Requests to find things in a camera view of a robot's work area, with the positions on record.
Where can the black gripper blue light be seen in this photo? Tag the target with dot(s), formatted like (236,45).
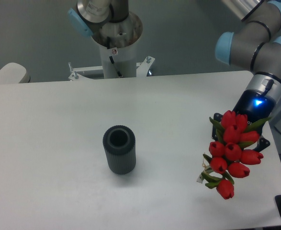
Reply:
(256,107)

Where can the red tulip bouquet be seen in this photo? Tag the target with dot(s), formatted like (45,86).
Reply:
(229,155)

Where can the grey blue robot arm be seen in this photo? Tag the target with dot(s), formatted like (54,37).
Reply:
(253,48)

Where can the dark grey ribbed vase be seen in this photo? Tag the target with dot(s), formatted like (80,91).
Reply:
(119,146)

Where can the beige chair armrest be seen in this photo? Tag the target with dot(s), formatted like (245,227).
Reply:
(14,73)

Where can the white metal base bracket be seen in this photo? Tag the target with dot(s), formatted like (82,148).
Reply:
(128,70)

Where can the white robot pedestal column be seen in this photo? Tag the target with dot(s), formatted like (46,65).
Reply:
(117,42)

